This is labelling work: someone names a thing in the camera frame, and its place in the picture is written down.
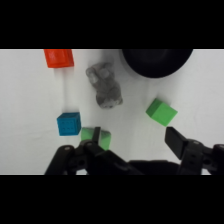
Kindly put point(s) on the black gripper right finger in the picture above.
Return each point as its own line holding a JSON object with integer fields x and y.
{"x": 186, "y": 153}

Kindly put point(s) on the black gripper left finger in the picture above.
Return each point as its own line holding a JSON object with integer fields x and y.
{"x": 87, "y": 156}

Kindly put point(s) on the red cube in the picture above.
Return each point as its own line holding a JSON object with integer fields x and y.
{"x": 58, "y": 58}

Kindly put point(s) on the green cube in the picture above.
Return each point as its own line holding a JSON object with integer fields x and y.
{"x": 162, "y": 112}
{"x": 106, "y": 138}

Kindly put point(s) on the blue cube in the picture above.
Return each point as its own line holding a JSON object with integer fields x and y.
{"x": 69, "y": 124}

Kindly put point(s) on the black bowl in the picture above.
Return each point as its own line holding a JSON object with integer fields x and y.
{"x": 156, "y": 62}

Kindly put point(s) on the grey plush toy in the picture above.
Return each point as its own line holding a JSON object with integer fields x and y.
{"x": 104, "y": 84}

